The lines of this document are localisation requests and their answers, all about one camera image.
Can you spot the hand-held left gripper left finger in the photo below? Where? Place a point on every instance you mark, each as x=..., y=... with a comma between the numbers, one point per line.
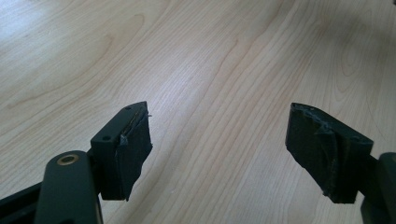
x=109, y=161

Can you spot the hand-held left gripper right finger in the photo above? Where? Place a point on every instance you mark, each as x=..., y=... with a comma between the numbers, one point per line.
x=327, y=155

